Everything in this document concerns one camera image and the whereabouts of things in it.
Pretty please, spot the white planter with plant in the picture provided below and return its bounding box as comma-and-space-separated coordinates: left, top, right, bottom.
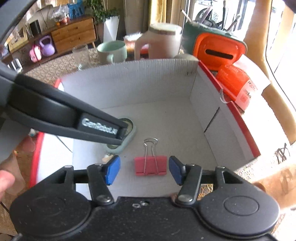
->
84, 0, 120, 43

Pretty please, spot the left hand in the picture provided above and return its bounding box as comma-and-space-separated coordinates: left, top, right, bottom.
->
0, 170, 15, 200

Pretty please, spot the picture frame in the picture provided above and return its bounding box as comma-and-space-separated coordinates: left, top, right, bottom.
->
8, 27, 28, 53

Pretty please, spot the yellow curtain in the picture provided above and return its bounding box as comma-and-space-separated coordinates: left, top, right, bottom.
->
149, 0, 167, 25

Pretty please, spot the purple kettlebell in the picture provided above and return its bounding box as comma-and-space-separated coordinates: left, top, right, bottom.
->
39, 35, 55, 57

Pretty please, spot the plastic bag with fruit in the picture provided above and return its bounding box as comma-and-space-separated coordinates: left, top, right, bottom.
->
51, 5, 69, 26

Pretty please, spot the clear drinking glass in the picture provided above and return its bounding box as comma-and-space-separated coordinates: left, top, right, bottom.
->
72, 44, 91, 70

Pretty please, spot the wooden sideboard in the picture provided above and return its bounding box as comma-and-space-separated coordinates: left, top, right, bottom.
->
1, 16, 97, 72

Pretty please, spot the red binder clip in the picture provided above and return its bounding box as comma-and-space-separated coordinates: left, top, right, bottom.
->
134, 138, 167, 176

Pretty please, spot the orange packet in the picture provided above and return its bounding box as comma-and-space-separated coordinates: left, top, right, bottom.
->
216, 65, 258, 111

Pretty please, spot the black speaker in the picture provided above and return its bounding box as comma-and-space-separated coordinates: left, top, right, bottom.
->
30, 20, 42, 37

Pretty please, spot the green ceramic mug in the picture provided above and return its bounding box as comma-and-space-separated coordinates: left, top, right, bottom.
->
97, 40, 127, 65

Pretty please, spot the red white cardboard box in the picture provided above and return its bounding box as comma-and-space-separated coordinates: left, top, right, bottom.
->
28, 58, 261, 200

